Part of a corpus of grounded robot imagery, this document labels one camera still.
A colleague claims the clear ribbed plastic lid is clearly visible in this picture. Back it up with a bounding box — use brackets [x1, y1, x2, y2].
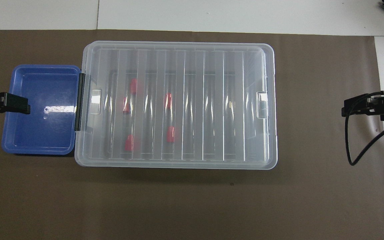
[75, 41, 278, 170]

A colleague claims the blue plastic tray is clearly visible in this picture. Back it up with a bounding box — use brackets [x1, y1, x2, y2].
[1, 64, 81, 156]

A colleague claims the clear plastic storage box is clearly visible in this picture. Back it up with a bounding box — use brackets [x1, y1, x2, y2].
[78, 44, 275, 166]

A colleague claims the brown paper table mat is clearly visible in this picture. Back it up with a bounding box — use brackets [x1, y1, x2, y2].
[0, 29, 384, 240]

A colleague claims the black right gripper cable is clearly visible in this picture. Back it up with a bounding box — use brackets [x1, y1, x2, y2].
[344, 93, 384, 166]

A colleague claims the black box latch handle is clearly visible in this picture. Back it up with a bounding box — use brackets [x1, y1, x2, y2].
[75, 73, 86, 131]

